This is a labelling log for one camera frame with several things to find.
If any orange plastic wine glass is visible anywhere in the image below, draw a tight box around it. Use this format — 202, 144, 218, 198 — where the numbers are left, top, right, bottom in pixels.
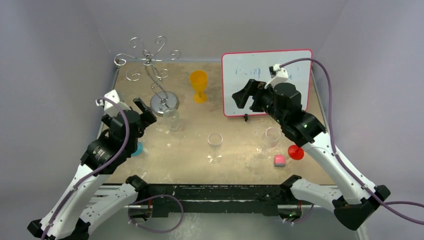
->
189, 70, 208, 104

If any pink grey eraser block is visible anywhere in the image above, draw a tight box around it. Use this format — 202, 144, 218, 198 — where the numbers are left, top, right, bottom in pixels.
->
273, 154, 286, 168

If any purple camera cable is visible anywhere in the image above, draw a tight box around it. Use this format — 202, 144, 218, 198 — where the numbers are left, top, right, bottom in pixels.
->
279, 57, 424, 208
39, 96, 131, 240

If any clear wine glass right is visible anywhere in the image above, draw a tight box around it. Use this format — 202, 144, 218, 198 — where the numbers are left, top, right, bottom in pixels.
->
256, 127, 281, 157

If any blue plastic wine glass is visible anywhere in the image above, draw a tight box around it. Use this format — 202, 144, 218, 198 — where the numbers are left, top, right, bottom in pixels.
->
131, 141, 144, 157

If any red plastic wine glass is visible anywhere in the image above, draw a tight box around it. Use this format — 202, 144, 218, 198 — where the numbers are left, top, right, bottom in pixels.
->
287, 144, 305, 161

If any clear champagne flute glass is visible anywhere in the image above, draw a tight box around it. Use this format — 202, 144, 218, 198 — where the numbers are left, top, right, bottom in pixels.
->
207, 133, 223, 166

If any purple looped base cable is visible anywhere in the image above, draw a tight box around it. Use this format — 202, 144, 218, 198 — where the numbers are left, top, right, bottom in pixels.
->
127, 194, 185, 234

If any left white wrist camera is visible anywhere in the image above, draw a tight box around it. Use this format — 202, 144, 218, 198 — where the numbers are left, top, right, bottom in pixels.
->
95, 89, 126, 117

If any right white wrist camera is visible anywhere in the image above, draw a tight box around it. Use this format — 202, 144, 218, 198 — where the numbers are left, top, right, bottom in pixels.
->
264, 63, 289, 89

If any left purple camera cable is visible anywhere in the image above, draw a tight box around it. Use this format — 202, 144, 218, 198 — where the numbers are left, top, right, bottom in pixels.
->
39, 96, 131, 240

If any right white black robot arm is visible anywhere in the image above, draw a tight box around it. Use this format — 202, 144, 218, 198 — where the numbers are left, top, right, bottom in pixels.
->
232, 79, 391, 231

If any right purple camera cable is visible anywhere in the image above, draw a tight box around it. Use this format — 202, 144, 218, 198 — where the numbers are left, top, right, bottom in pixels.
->
279, 57, 424, 208

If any silver wire wine glass rack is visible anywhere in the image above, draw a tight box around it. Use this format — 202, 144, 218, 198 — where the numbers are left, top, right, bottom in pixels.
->
114, 35, 180, 117

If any clear tumbler glass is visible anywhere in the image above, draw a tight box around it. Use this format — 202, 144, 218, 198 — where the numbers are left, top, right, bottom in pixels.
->
162, 108, 180, 131

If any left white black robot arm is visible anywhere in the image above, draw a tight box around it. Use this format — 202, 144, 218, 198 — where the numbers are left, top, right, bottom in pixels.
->
27, 97, 157, 240

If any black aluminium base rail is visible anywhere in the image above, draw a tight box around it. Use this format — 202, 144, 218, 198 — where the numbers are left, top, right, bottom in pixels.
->
84, 184, 339, 220

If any pink framed whiteboard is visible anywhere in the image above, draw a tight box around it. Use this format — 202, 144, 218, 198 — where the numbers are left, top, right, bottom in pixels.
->
221, 49, 313, 117

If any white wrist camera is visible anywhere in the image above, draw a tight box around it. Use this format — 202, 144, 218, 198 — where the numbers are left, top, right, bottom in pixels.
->
95, 89, 126, 117
264, 63, 289, 89

